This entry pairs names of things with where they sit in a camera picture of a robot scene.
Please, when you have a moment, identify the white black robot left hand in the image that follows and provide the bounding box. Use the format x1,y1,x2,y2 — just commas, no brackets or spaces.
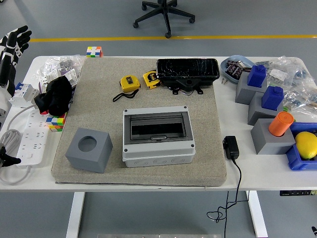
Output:
0,25,32,110

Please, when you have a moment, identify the grey block with round hole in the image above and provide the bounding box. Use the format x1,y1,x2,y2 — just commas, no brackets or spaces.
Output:
65,128,113,174

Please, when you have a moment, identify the smoky transparent box lid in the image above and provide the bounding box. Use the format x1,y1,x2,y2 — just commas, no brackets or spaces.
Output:
123,111,194,147

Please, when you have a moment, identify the grey electrical junction box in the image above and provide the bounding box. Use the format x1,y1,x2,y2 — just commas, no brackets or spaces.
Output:
122,106,196,168

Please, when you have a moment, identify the orange cylinder battery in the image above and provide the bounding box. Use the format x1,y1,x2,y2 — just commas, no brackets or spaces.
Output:
268,111,295,137

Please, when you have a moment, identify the white blue circuit breaker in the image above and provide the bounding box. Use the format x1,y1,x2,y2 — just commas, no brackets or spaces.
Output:
9,82,40,109

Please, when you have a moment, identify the black table control panel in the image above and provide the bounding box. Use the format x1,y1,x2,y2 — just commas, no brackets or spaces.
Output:
279,189,317,197

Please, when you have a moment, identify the clear bag of small parts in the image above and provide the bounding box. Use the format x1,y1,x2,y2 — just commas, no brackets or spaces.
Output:
256,56,317,86
283,85,317,116
32,55,86,86

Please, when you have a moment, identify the black cloth glove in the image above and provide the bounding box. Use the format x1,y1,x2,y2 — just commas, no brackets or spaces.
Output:
34,76,75,117

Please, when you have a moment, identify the white table leg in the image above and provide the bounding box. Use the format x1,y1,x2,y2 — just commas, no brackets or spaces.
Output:
247,190,268,238
65,192,86,238

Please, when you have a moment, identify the blue plastic bin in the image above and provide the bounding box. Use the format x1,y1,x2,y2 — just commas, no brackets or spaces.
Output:
286,122,317,171

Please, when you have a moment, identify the colourful puzzle cube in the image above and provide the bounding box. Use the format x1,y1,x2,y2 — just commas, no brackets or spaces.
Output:
46,113,68,133

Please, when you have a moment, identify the white power strip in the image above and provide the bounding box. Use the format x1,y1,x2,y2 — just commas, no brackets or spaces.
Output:
14,109,50,166

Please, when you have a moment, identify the yellow lemon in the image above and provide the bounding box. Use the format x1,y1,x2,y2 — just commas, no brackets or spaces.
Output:
295,131,317,160

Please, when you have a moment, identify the puzzle cube with white cross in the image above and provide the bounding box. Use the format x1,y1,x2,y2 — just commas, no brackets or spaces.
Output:
86,46,104,59

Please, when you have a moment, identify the grey block holder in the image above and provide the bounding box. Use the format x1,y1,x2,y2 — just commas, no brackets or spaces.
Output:
251,118,297,155
235,71,268,104
247,91,284,126

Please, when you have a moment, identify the black power adapter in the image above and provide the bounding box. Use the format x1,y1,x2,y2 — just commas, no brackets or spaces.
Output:
222,135,240,160

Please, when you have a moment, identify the blue block with knob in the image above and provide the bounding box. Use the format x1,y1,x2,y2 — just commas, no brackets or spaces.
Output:
247,64,267,89
261,86,284,111

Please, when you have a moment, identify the yellow tape measure black print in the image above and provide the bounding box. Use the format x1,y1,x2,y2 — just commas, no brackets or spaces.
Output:
143,70,161,88

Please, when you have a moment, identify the grey-brown mat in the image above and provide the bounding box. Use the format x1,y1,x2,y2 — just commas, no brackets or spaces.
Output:
51,57,228,187

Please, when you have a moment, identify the black office chair base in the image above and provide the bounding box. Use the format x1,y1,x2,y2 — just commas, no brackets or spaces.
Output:
133,0,196,39

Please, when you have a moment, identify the purple black small packet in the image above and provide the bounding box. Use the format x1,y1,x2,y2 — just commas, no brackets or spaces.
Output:
232,65,245,78
226,59,238,75

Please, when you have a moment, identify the light blue oval dish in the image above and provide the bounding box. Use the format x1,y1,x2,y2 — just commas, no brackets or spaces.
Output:
220,55,256,84

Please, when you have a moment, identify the black plastic case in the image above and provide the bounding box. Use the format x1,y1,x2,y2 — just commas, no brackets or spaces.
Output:
156,58,220,95

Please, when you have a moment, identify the silver metal connector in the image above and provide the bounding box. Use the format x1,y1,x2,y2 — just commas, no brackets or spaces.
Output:
236,61,251,72

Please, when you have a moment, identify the grey-white power strip cable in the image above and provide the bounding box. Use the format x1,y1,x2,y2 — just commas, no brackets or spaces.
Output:
0,104,35,185

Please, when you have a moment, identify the black adapter cord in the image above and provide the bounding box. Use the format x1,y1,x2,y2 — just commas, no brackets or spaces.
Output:
207,158,242,238

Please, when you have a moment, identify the yellow tape measure with strap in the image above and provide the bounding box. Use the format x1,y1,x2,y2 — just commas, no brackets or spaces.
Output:
112,75,141,102

